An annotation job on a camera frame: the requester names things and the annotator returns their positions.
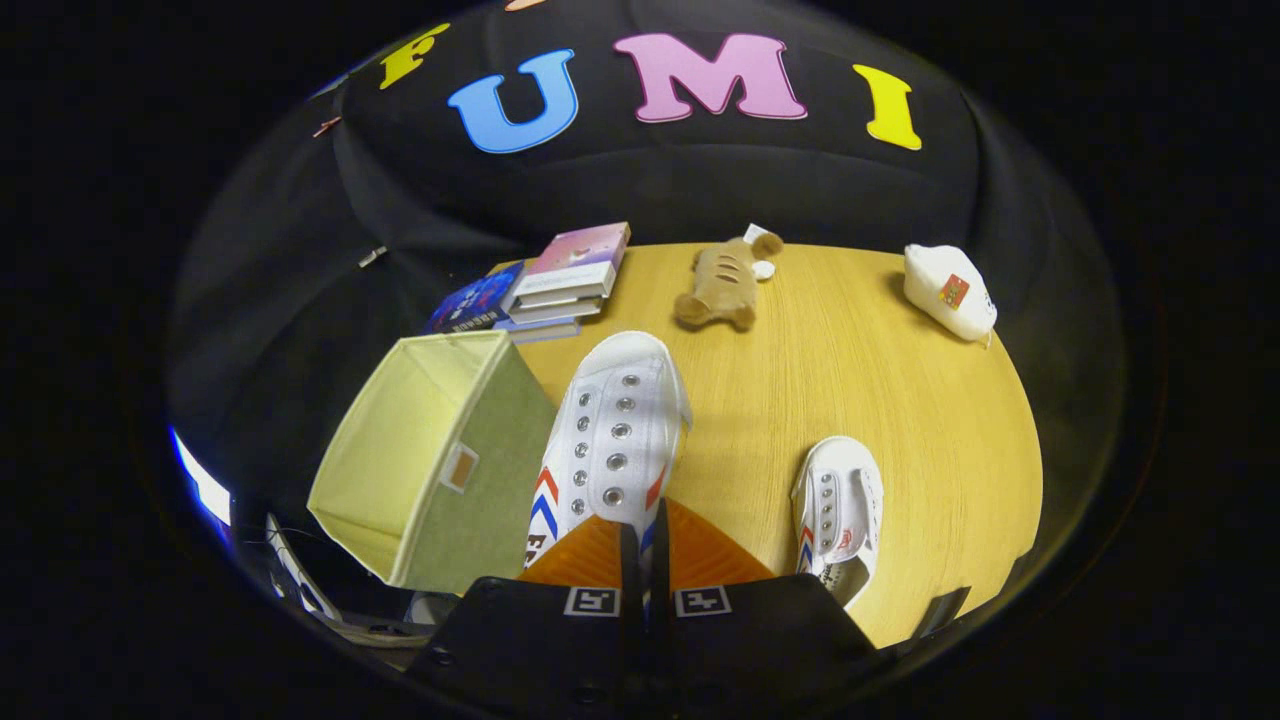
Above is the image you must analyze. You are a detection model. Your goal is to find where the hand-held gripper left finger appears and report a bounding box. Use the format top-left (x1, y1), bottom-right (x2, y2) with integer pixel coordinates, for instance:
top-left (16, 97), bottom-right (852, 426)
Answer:
top-left (405, 512), bottom-right (643, 717)

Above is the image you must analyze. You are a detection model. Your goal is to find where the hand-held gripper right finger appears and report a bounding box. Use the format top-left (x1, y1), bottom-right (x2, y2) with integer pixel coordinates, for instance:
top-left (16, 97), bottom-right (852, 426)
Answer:
top-left (648, 497), bottom-right (883, 713)

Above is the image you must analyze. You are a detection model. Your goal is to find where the white canvas shoe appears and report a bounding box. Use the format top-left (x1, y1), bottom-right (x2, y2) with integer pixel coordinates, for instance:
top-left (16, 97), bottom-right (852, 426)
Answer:
top-left (522, 331), bottom-right (694, 571)
top-left (790, 436), bottom-right (886, 610)

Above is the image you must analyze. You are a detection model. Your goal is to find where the green fabric storage box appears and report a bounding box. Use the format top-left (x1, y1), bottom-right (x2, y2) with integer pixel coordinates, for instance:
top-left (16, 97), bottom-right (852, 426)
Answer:
top-left (307, 330), bottom-right (561, 597)

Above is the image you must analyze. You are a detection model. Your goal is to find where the black clamp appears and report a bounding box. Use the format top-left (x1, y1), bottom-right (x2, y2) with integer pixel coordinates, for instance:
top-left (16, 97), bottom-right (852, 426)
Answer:
top-left (904, 586), bottom-right (972, 642)

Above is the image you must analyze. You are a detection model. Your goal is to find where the white metal bar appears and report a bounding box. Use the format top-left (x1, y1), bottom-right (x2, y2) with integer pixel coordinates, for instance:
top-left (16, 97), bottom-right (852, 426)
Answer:
top-left (265, 514), bottom-right (343, 623)

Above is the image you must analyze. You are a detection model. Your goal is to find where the light blue book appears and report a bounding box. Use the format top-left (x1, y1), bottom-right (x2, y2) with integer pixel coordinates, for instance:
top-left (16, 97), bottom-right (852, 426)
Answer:
top-left (495, 318), bottom-right (582, 345)

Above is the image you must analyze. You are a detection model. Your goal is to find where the thin grey book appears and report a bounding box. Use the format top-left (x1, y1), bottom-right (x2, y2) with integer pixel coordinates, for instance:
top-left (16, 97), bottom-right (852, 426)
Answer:
top-left (505, 302), bottom-right (603, 327)

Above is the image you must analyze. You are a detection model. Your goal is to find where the thin white book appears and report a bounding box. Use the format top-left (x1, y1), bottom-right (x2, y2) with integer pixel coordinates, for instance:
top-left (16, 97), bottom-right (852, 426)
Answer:
top-left (510, 290), bottom-right (611, 313)

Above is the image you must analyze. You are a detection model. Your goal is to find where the dark blue book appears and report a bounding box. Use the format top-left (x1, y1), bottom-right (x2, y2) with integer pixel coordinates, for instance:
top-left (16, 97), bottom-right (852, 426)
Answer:
top-left (425, 261), bottom-right (527, 336)

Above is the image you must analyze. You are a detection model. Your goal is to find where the brown bread plush toy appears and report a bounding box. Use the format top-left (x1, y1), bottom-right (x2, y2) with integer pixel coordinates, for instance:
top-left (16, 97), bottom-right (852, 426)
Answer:
top-left (673, 222), bottom-right (787, 333)

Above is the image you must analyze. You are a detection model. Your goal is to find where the lit computer screen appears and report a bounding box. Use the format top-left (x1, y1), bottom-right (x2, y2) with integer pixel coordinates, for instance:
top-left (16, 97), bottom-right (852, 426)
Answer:
top-left (170, 427), bottom-right (234, 527)

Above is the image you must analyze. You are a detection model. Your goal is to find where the white plush toy red label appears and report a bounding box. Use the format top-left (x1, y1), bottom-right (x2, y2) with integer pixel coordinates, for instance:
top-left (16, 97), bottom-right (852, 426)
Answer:
top-left (903, 243), bottom-right (999, 345)

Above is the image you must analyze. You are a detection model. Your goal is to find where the pink cover book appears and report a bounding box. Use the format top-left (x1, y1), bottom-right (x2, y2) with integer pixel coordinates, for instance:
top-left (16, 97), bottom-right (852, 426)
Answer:
top-left (518, 222), bottom-right (632, 300)

